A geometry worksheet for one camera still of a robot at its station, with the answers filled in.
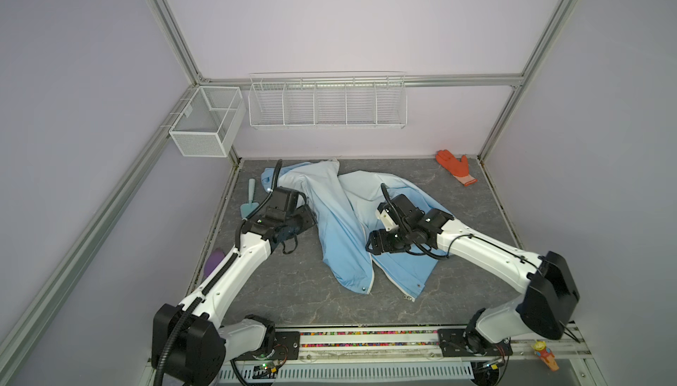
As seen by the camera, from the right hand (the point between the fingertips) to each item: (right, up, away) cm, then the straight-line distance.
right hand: (376, 249), depth 80 cm
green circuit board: (-32, -32, -7) cm, 46 cm away
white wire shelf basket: (-16, +52, +20) cm, 58 cm away
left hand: (-20, +9, +2) cm, 22 cm away
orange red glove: (+41, +27, +37) cm, 61 cm away
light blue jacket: (-9, +12, +13) cm, 20 cm away
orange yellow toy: (+44, -25, -9) cm, 52 cm away
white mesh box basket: (-63, +44, +22) cm, 80 cm away
